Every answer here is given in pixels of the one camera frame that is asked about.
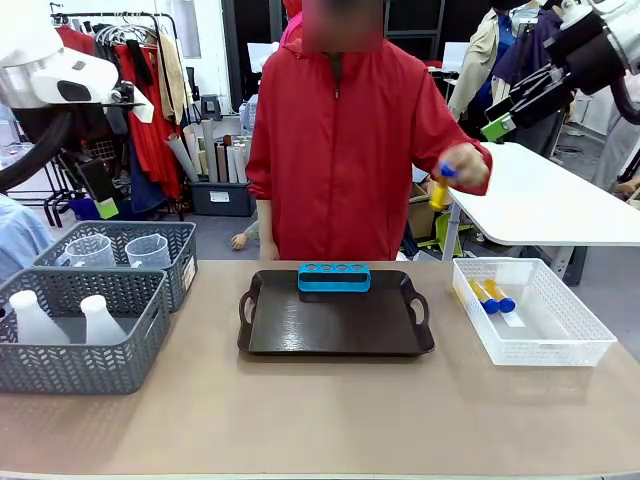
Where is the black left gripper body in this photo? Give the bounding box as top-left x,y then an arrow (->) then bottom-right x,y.
74,149 -> 119,204

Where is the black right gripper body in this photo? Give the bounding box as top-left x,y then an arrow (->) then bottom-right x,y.
543,10 -> 627,97

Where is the clear plastic measuring cup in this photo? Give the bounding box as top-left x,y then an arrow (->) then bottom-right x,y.
124,234 -> 172,271
58,233 -> 117,269

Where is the yellow tube blue cap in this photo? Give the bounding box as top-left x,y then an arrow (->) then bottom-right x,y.
484,278 -> 517,312
428,162 -> 459,211
468,278 -> 500,315

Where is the white plastic conical flask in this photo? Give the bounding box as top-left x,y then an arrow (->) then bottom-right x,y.
79,293 -> 130,346
8,289 -> 71,346

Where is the person's left hand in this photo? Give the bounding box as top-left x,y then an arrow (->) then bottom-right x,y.
439,143 -> 490,190

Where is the person's right hand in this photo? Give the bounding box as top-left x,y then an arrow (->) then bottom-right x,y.
257,198 -> 280,262

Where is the gray woven plastic basket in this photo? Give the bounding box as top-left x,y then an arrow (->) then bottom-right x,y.
32,220 -> 199,314
0,267 -> 172,396

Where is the red hanging garment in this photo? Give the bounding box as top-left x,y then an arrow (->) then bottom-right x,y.
114,44 -> 184,201

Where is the white monitor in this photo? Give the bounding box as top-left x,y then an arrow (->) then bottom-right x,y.
442,42 -> 471,74

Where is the white table with legs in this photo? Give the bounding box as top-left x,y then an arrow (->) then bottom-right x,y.
412,141 -> 640,287

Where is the person in light blue shirt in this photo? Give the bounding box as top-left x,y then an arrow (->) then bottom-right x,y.
0,193 -> 55,284

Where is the person in gray clothes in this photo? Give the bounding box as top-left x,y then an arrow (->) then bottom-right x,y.
592,69 -> 640,194

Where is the white paper roll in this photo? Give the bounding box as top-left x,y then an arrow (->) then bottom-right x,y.
182,124 -> 210,176

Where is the gray storage bin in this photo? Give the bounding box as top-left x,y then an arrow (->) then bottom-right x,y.
188,179 -> 257,218

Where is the cardboard box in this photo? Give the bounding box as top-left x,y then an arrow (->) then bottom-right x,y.
408,183 -> 437,241

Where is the tall gray paper roll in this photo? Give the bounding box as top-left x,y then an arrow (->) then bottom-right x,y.
201,119 -> 220,184

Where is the beige hanging garment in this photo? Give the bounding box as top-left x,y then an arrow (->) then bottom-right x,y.
157,32 -> 194,126

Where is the person in red jacket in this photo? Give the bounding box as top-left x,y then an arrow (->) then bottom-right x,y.
244,0 -> 494,262

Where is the black clothes rack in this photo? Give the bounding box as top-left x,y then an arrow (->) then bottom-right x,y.
49,10 -> 186,222

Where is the blue test tube rack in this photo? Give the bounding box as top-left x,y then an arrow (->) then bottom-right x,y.
297,261 -> 374,293

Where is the white perforated plastic basket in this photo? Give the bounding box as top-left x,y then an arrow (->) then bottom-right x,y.
452,257 -> 619,368

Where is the dark brown serving tray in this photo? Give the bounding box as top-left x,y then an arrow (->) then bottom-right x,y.
237,269 -> 436,357

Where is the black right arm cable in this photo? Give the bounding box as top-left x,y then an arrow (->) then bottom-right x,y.
607,74 -> 640,126

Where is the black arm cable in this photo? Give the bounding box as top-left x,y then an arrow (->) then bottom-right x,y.
0,107 -> 74,194
607,74 -> 640,126

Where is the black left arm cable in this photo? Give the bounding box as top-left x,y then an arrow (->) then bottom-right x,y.
0,107 -> 74,194

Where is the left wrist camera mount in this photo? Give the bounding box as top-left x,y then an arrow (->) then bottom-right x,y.
102,79 -> 155,124

